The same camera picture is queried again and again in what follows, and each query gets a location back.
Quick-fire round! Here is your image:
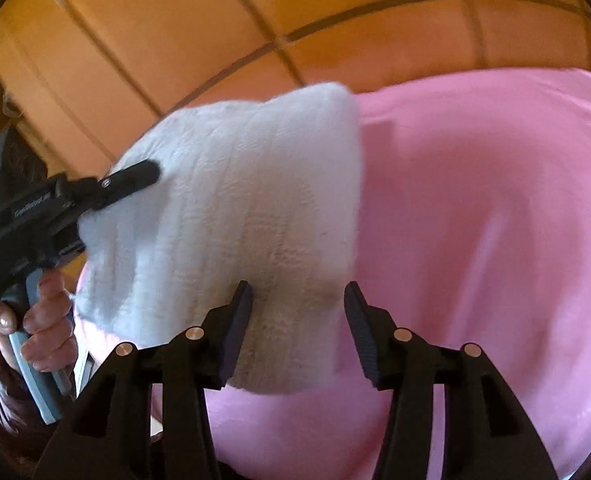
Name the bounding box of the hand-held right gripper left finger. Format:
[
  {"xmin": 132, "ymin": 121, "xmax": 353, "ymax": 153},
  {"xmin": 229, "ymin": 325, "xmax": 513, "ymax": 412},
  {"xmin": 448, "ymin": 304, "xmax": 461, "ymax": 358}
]
[{"xmin": 33, "ymin": 280, "xmax": 254, "ymax": 480}]

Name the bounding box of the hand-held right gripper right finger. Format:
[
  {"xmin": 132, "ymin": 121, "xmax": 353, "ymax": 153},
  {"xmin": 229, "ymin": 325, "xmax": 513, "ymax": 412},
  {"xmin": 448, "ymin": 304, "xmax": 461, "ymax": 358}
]
[{"xmin": 344, "ymin": 281, "xmax": 559, "ymax": 480}]

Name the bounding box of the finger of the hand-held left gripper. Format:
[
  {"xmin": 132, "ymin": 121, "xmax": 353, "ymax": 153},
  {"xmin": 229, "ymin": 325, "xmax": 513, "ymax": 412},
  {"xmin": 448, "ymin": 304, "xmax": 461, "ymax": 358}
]
[{"xmin": 78, "ymin": 160, "xmax": 162, "ymax": 211}]

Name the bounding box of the white knit garment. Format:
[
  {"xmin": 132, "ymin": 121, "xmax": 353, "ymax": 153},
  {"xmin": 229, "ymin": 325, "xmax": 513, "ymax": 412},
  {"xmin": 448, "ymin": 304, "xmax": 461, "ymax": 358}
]
[{"xmin": 73, "ymin": 81, "xmax": 363, "ymax": 396}]

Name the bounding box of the person's left forearm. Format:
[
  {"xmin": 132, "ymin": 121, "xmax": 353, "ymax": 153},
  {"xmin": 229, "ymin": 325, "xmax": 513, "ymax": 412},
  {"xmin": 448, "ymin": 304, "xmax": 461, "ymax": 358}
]
[{"xmin": 0, "ymin": 337, "xmax": 79, "ymax": 461}]

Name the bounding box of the person's left hand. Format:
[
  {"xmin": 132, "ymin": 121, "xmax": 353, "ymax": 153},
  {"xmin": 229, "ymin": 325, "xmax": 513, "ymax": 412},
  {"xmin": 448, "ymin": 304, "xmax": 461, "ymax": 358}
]
[{"xmin": 0, "ymin": 267, "xmax": 79, "ymax": 376}]

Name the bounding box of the pink blanket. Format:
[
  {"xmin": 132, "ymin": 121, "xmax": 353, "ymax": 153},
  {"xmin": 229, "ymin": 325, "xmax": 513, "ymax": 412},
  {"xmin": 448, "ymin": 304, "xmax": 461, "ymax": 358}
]
[{"xmin": 74, "ymin": 67, "xmax": 591, "ymax": 480}]

